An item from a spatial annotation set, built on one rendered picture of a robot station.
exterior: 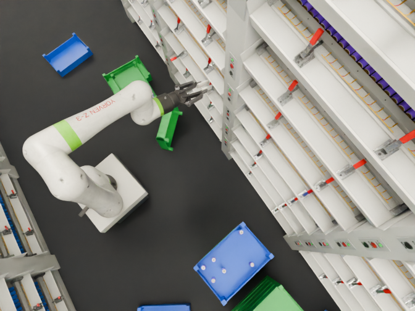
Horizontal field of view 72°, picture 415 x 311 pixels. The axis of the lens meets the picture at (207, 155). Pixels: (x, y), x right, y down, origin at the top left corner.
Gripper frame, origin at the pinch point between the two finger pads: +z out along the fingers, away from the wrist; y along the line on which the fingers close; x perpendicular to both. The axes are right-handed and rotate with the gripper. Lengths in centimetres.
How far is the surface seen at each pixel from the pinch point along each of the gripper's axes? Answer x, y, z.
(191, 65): -6.4, -18.6, 4.7
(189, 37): 13.3, -19.7, 1.8
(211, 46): 31.1, 2.8, -4.3
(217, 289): -24, 83, -43
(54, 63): -76, -115, -53
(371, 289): 12, 110, -1
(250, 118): 13.0, 31.1, 1.3
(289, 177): 12, 61, 0
